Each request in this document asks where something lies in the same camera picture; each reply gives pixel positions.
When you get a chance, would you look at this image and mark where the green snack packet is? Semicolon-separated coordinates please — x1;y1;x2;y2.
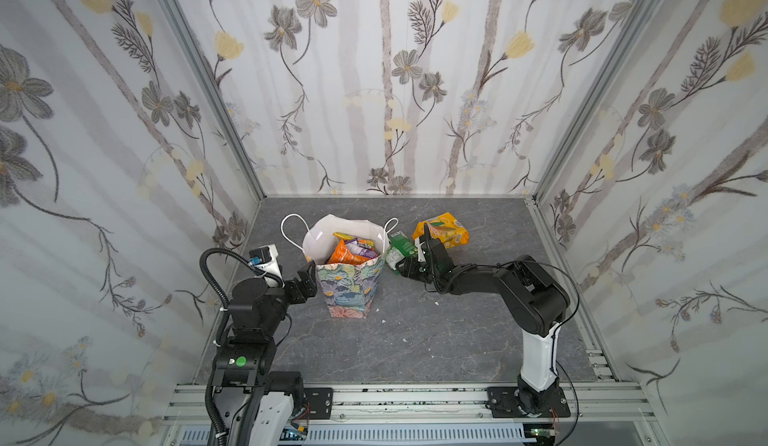
386;231;418;272

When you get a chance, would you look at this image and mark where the floral white paper bag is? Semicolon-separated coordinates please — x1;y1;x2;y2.
280;214;399;319

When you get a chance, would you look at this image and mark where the orange chips packet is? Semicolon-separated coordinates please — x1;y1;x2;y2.
328;240;370;266

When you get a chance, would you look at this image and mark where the orange fruit snack packet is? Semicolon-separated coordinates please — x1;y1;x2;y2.
333;232;375;250

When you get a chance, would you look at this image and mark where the purple snack packet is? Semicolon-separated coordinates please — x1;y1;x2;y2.
345;238;379;261

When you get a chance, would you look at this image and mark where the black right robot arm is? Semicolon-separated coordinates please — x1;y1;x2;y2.
395;229;570;338

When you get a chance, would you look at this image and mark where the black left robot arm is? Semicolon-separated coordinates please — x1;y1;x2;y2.
199;246;318;445

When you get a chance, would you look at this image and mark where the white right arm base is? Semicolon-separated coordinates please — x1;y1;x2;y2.
517;324;562;417

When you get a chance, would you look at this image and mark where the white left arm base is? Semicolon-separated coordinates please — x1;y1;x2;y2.
246;371;308;445

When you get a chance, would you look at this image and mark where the yellow candy bag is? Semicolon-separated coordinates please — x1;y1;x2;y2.
412;213;470;249

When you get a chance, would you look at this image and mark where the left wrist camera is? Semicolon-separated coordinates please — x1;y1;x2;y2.
248;244;283;287

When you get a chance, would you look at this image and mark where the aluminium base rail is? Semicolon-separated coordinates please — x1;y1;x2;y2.
158;382;652;446

